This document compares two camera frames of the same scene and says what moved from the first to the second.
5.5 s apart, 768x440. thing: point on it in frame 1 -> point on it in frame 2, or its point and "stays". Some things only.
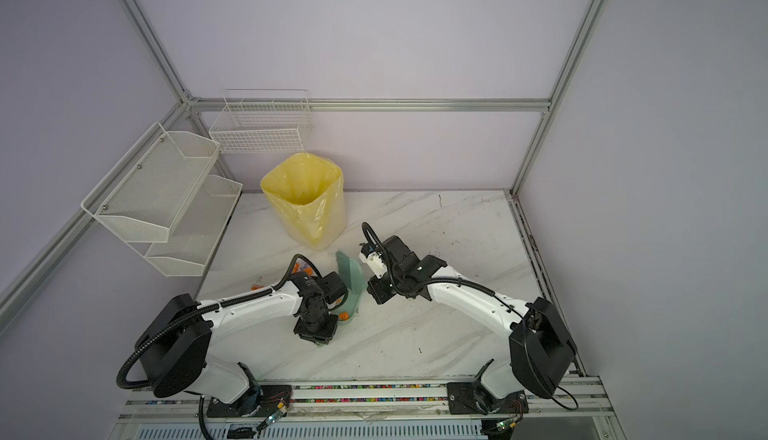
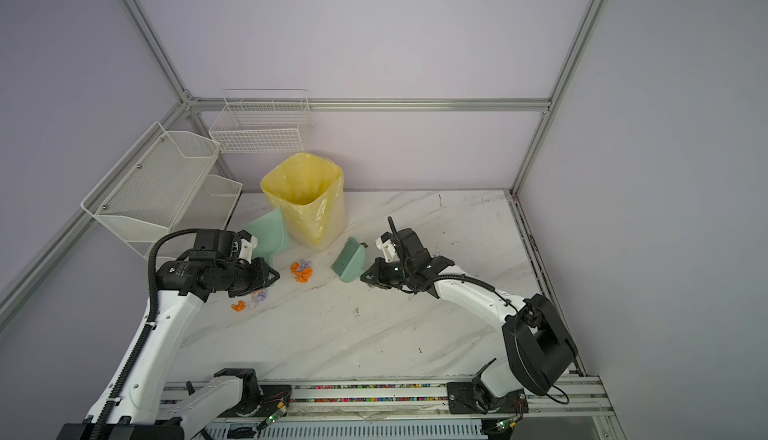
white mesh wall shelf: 166,199 stays
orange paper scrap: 296,268 stays
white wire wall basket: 263,121 stays
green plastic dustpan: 355,284 -> 269,232
